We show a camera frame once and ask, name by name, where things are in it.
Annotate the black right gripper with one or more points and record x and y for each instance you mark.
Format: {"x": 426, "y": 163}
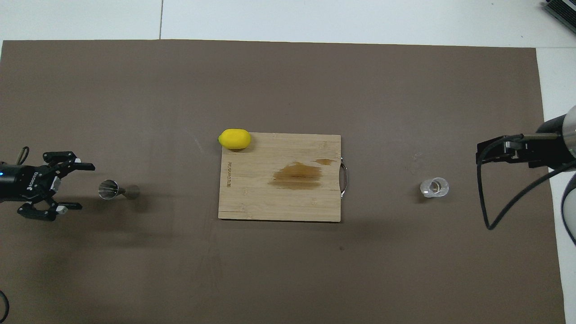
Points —
{"x": 546, "y": 146}

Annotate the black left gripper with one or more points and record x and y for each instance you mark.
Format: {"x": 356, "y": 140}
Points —
{"x": 22, "y": 182}

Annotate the steel cocktail jigger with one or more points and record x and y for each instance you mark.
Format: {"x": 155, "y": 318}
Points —
{"x": 108, "y": 189}

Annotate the small clear glass cup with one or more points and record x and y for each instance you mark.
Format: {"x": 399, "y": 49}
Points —
{"x": 434, "y": 187}

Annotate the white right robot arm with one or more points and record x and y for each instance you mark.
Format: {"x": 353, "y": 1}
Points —
{"x": 571, "y": 211}

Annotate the grey laptop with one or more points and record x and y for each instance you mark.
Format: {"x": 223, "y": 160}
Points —
{"x": 564, "y": 11}

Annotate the yellow lemon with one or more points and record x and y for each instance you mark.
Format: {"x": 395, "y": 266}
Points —
{"x": 234, "y": 139}

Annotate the wooden cutting board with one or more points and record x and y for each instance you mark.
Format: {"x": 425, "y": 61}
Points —
{"x": 270, "y": 202}

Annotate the brown table mat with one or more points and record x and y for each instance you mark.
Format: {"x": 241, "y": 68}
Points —
{"x": 288, "y": 270}

